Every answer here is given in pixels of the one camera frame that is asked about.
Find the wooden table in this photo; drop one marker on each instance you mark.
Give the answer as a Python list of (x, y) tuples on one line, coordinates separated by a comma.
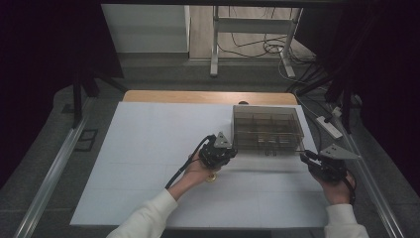
[(198, 96)]

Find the white table mat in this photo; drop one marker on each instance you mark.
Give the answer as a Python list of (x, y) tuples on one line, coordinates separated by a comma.
[(148, 139)]

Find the white cabinet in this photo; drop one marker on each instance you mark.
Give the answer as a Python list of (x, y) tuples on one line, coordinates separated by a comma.
[(145, 29)]

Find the person's right hand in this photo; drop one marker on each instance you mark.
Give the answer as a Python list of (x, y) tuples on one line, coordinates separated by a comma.
[(338, 191)]

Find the dark curtain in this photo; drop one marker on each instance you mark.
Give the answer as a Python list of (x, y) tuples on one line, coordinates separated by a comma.
[(389, 82), (39, 66)]

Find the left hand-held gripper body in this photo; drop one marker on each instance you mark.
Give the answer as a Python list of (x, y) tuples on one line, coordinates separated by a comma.
[(214, 155)]

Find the white plug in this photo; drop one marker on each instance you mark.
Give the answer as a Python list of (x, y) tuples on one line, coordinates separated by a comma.
[(336, 111)]

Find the aluminium floor rail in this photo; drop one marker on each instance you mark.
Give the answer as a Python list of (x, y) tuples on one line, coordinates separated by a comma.
[(373, 185), (56, 168)]

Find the white power strip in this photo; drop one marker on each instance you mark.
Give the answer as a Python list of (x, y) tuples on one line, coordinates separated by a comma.
[(329, 127)]

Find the black metal stand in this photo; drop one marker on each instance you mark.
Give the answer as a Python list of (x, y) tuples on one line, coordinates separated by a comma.
[(346, 105), (77, 99)]

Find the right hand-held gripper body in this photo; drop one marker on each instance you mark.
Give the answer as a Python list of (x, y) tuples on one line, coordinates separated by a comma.
[(336, 153)]

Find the clear brown drawer box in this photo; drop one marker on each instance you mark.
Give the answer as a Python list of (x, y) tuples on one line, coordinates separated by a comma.
[(265, 127)]

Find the person's left hand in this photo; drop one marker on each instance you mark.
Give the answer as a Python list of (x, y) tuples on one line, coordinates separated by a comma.
[(196, 172)]

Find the white metal desk frame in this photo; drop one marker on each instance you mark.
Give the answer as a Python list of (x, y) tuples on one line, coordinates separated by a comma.
[(254, 24)]

